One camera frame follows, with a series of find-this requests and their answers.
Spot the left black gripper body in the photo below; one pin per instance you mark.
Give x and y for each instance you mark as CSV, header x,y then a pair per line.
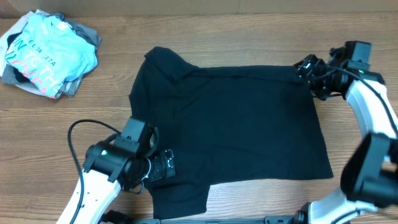
x,y
157,170

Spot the light blue printed t-shirt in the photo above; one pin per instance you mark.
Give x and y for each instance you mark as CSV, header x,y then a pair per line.
x,y
53,53

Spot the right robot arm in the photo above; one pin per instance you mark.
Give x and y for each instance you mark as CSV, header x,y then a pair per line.
x,y
365,186

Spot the black folded garment in pile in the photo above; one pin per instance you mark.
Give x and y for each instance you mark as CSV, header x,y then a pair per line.
x,y
17,75

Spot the grey folded garment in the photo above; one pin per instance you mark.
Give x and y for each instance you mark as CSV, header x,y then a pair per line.
x,y
87,34

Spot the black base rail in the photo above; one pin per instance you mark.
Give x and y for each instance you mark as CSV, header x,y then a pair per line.
x,y
211,221

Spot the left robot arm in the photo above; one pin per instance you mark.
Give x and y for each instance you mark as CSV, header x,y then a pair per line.
x,y
125,160

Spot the black t-shirt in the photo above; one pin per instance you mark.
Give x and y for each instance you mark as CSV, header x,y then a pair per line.
x,y
225,124

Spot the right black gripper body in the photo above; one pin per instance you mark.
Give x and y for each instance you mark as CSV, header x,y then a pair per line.
x,y
319,83

